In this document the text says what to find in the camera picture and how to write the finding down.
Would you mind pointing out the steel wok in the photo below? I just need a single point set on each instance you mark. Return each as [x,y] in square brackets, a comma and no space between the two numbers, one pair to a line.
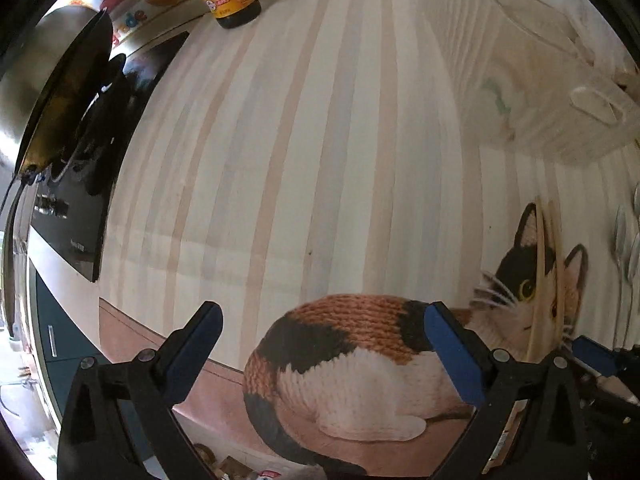
[55,85]

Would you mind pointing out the striped cat print table mat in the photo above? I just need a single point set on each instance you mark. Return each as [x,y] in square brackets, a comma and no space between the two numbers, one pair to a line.
[300,170]

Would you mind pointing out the teal cabinet door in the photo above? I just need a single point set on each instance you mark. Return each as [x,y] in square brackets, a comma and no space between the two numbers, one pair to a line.
[65,330]

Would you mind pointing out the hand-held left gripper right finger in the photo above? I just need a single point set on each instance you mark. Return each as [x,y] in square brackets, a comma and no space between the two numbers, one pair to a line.
[454,356]

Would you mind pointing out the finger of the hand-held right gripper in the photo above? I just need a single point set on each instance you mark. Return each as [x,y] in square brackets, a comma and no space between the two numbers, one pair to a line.
[595,355]

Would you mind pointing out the white wood-grain utensil holder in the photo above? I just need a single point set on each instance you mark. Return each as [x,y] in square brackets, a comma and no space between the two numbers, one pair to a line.
[510,60]

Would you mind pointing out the black glass cooktop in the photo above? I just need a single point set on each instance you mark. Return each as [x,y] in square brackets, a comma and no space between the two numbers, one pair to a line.
[90,200]

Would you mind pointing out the metal spoon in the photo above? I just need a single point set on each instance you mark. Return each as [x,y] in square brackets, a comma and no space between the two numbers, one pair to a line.
[620,240]

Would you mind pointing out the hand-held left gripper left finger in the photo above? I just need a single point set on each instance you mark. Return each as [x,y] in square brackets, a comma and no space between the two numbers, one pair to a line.
[196,355]

